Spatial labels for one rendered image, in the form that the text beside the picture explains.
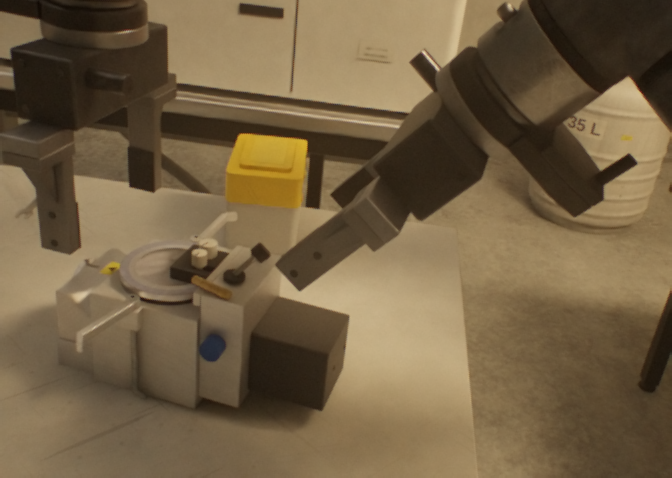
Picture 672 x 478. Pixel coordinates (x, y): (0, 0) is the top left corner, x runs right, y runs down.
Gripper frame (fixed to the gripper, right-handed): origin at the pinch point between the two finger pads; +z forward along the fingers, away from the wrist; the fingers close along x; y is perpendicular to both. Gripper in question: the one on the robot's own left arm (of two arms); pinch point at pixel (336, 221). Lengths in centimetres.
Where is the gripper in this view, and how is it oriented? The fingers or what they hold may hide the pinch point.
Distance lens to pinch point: 55.8
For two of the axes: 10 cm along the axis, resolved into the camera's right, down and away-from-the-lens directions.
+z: -6.8, 5.3, 5.1
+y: -6.7, -7.4, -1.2
